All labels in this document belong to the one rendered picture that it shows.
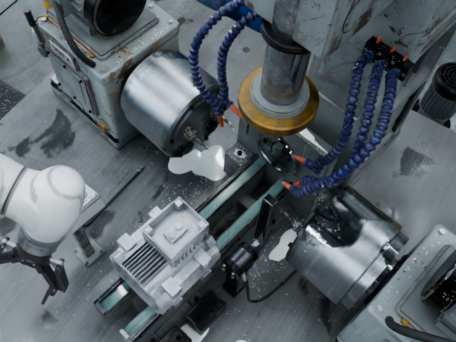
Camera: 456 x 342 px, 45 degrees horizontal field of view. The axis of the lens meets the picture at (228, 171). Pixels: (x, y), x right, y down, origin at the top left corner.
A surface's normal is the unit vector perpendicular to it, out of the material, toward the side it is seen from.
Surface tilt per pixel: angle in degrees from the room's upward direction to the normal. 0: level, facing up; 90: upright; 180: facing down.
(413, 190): 0
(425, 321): 0
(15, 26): 0
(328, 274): 62
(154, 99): 36
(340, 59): 90
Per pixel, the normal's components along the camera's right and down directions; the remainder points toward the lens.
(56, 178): 0.39, -0.55
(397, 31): -0.69, 0.62
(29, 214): -0.22, 0.48
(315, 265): -0.61, 0.37
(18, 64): 0.04, -0.48
